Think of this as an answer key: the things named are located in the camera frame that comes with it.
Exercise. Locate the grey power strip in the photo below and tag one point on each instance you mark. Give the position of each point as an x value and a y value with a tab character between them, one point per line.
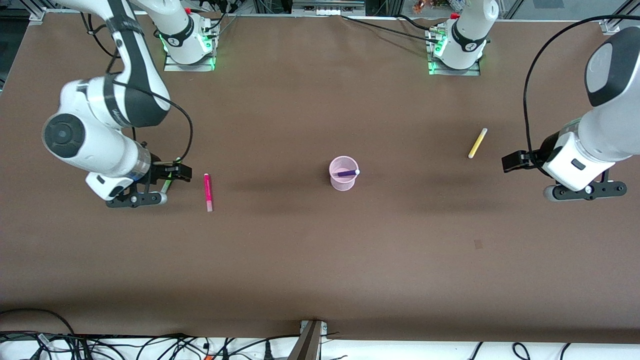
327	9

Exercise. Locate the aluminium profile post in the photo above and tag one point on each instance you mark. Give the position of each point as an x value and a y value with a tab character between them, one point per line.
307	345

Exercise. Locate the yellow highlighter pen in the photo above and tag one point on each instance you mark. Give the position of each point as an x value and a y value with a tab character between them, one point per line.
477	143

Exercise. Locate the pink highlighter pen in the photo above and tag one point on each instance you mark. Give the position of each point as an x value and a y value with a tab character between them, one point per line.
207	190

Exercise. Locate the aluminium frame rail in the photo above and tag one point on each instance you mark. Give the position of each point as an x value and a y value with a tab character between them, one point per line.
612	25

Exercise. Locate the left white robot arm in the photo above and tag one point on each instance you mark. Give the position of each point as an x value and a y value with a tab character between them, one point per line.
610	125

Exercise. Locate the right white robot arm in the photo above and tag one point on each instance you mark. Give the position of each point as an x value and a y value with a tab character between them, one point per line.
100	145

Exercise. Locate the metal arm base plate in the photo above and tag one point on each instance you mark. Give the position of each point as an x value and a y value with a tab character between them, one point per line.
190	67
455	72

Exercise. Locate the purple pen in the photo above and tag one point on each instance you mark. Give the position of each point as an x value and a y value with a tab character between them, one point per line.
346	173

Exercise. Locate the pink plastic cup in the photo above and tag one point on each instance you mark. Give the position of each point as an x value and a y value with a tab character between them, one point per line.
343	186

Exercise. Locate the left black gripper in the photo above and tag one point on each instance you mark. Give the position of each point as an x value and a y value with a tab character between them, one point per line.
544	148

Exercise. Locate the green highlighter pen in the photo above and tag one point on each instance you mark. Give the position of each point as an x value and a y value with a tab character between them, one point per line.
166	186

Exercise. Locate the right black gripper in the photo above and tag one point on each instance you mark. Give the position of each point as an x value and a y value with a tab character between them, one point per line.
159	173

